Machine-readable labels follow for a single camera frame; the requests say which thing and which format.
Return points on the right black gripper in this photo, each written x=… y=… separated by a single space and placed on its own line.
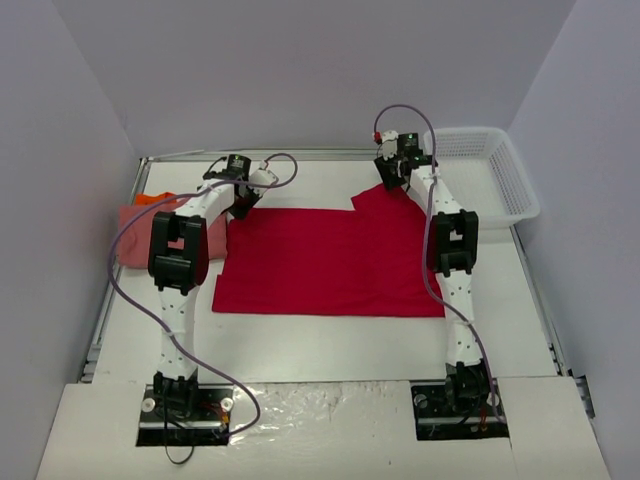
x=391 y=174

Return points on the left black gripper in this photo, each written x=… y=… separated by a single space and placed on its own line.
x=245 y=203

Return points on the red t-shirt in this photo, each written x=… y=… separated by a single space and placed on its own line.
x=363 y=262

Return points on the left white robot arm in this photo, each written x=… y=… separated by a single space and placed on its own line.
x=178 y=263

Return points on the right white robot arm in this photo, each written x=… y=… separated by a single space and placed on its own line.
x=449 y=254

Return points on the white plastic basket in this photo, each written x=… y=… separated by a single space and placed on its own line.
x=480 y=170

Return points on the orange folded t-shirt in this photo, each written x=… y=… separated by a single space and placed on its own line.
x=142 y=199

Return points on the pink folded t-shirt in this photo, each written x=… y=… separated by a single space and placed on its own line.
x=133 y=248

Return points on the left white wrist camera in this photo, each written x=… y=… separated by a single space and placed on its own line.
x=263 y=179

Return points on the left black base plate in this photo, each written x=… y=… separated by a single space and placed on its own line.
x=206 y=423

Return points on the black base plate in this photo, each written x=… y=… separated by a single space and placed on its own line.
x=436 y=419
x=206 y=423

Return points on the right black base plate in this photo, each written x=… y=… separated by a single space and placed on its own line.
x=436 y=419

